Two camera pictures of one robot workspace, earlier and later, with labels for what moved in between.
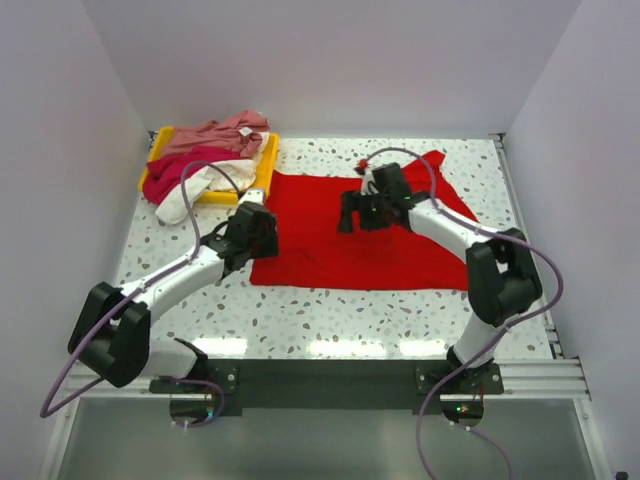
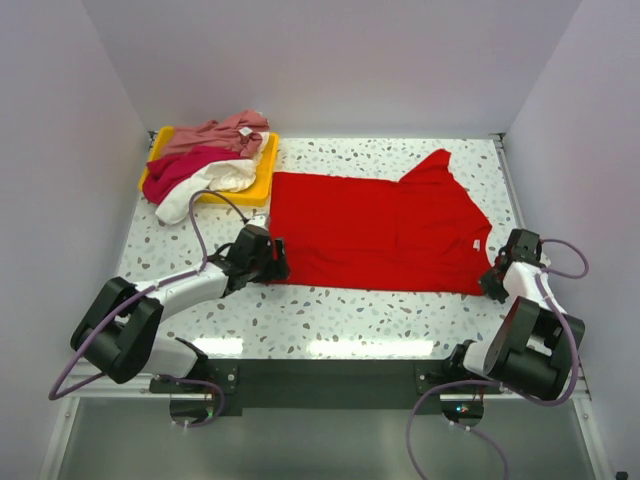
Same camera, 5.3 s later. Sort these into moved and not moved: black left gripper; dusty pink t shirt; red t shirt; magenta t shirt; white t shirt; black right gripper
Moved: black right gripper; black left gripper
Not moved: magenta t shirt; white t shirt; dusty pink t shirt; red t shirt
